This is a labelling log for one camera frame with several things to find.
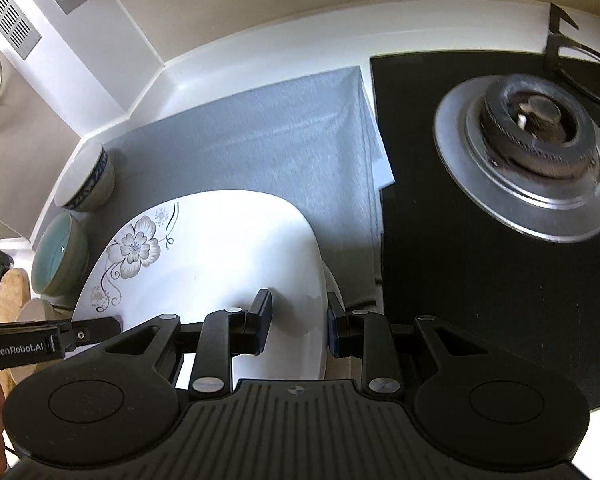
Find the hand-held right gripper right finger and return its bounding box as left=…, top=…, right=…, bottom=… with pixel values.
left=326, top=292, right=488, bottom=398

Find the celadon green bowl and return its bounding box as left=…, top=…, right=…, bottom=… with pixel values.
left=31, top=211, right=89, bottom=297

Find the plain white plate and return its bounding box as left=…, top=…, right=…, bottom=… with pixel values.
left=321, top=260, right=349, bottom=314

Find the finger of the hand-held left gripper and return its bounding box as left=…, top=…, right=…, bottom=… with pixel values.
left=60, top=316, right=122, bottom=359

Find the black glass gas stove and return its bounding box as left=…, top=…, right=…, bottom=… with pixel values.
left=369, top=50, right=600, bottom=406

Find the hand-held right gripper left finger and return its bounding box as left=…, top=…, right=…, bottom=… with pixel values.
left=97, top=288, right=273, bottom=401

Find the black pot support grate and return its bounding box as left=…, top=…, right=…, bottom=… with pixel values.
left=545, top=2, right=600, bottom=111

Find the white bowl with blue pattern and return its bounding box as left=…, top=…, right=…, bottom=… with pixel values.
left=55, top=142, right=116, bottom=212

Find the round metal gas burner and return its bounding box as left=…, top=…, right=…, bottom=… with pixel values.
left=434, top=74, right=600, bottom=244

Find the grey cloth mat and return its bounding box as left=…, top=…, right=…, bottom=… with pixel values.
left=107, top=66, right=396, bottom=311

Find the wooden cutting board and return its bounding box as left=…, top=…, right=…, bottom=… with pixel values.
left=0, top=267, right=32, bottom=324

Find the white floral plate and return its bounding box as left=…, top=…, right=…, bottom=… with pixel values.
left=71, top=190, right=328, bottom=381

